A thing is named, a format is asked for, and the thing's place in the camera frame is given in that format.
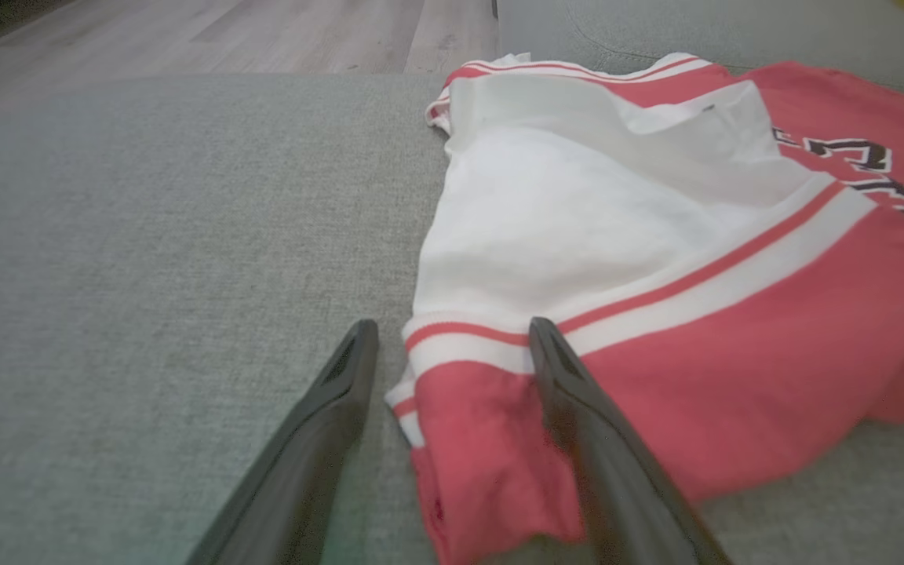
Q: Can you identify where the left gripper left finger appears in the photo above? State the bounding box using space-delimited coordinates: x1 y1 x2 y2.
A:
185 319 381 565

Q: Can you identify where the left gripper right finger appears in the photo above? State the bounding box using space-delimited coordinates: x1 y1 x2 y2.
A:
529 317 735 565

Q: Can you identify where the red jersey with white sleeves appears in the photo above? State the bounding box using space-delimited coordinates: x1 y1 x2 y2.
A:
385 52 904 565

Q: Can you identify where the grey sofa seat cushion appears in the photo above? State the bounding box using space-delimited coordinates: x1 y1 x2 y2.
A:
0 72 904 565

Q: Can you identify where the grey sofa back cushion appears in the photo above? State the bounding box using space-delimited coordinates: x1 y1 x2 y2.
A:
497 0 904 99

